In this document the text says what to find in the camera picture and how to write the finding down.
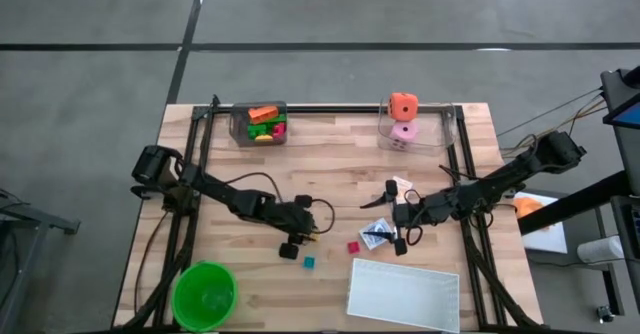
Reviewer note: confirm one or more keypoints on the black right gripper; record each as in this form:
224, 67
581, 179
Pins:
425, 214

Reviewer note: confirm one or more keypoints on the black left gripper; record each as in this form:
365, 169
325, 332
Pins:
292, 219

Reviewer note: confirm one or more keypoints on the blue playing cards box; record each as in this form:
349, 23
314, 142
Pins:
377, 226

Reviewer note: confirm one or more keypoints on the orange print card box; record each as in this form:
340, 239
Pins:
404, 184

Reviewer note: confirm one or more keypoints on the pink foam die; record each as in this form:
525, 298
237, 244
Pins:
402, 131

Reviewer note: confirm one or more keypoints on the orange toy brick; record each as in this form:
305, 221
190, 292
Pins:
263, 138

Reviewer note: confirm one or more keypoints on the pink toy brick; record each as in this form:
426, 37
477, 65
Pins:
279, 130

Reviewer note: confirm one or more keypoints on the long green toy brick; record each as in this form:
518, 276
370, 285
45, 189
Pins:
260, 130

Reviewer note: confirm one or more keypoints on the orange foam die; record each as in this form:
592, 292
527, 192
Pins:
402, 106

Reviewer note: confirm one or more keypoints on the orange wedge toy block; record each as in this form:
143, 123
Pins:
263, 114

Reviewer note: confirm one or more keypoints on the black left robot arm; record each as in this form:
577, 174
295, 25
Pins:
225, 196

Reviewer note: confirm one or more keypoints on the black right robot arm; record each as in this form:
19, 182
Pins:
500, 184

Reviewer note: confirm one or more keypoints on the small teal toy brick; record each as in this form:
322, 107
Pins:
309, 262

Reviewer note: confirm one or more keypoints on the small red toy brick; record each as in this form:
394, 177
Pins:
354, 247

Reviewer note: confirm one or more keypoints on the white perforated basket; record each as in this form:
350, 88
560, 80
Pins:
405, 296

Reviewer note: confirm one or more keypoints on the clear plastic bin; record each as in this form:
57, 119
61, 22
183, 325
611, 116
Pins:
435, 124

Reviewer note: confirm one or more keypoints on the green plastic bucket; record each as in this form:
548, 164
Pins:
205, 296

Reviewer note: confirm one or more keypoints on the grey translucent bin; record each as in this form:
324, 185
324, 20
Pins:
237, 124

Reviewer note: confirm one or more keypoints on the orange object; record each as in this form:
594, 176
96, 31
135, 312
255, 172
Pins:
529, 207

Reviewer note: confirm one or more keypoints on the white paper sheet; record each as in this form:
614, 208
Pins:
550, 239

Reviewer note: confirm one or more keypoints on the black floor tape strip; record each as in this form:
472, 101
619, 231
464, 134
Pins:
187, 34
350, 46

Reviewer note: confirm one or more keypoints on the black diagonal beam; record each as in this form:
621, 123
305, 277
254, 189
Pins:
575, 201

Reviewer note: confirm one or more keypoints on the paper towel roll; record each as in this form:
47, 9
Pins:
600, 250

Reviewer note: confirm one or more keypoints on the black caster wheel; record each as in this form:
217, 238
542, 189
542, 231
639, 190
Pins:
605, 314

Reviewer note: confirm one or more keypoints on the blue screen tablet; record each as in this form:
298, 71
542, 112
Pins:
627, 116

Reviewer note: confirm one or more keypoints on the dark grey equipment stand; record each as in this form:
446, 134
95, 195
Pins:
617, 84

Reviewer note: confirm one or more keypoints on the grey metal table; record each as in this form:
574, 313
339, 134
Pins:
35, 216

